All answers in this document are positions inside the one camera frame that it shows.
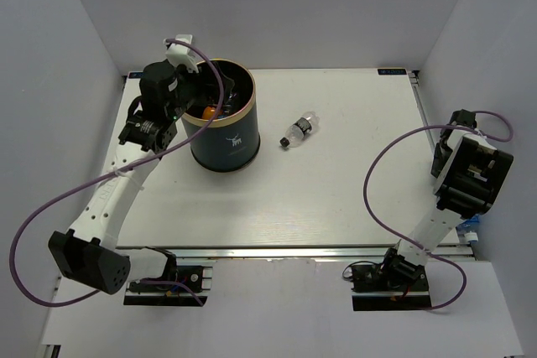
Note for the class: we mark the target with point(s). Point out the clear blue-label bottle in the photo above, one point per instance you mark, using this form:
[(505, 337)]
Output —
[(467, 230)]

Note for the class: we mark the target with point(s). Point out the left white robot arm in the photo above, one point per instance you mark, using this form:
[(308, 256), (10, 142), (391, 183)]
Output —
[(86, 253)]

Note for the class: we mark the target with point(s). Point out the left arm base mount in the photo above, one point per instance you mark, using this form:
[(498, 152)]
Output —
[(158, 278)]

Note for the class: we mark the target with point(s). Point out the left blue corner label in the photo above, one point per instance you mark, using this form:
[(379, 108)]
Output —
[(135, 75)]

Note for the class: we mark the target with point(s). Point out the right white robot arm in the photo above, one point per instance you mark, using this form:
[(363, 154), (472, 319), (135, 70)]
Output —
[(469, 173)]

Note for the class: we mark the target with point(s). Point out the blue corner label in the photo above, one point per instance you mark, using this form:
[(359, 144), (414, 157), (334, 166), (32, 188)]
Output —
[(392, 71), (135, 75)]

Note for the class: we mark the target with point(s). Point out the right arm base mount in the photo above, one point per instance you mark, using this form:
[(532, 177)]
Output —
[(374, 291)]

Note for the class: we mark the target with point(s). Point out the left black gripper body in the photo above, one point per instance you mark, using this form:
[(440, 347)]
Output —
[(186, 82)]

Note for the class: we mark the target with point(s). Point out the aluminium front rail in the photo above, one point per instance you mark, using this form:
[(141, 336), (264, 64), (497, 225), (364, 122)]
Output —
[(278, 252)]

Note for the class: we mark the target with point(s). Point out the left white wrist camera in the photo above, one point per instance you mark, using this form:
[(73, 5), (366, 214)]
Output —
[(178, 55)]

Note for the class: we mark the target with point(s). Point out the orange juice bottle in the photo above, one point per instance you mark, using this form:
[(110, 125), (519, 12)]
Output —
[(210, 112)]

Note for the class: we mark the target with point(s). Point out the dark green round bin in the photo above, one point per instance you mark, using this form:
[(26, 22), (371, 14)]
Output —
[(229, 143)]

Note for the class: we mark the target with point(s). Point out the small clear black-label bottle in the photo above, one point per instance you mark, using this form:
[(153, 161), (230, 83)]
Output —
[(300, 130)]

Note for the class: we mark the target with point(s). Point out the right blue corner label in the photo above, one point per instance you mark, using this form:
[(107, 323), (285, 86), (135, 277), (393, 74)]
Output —
[(392, 71)]

